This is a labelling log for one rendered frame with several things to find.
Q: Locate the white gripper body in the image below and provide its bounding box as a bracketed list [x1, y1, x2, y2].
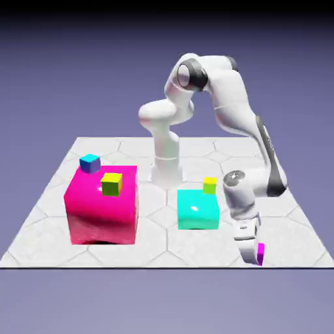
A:
[235, 235, 260, 264]

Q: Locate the small magenta cube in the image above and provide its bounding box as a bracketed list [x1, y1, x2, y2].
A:
[256, 243, 266, 267]

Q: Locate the small yellow cube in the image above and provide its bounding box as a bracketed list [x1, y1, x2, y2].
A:
[202, 176, 218, 196]
[100, 172, 123, 197]

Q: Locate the small blue cube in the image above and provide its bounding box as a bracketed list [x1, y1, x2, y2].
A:
[79, 153, 102, 174]

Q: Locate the large cyan box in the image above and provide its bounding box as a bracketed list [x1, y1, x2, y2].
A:
[177, 189, 220, 231]

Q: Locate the large pink box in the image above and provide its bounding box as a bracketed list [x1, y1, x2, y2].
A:
[63, 164, 138, 245]

